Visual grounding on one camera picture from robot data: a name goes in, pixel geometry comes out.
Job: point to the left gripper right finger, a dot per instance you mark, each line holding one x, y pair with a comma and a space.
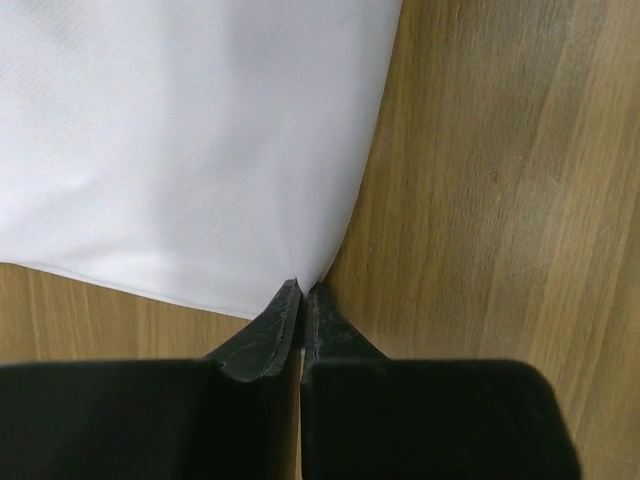
329, 335

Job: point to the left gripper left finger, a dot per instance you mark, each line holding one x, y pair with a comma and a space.
262, 347

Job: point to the white t shirt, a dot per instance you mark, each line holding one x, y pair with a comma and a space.
196, 152

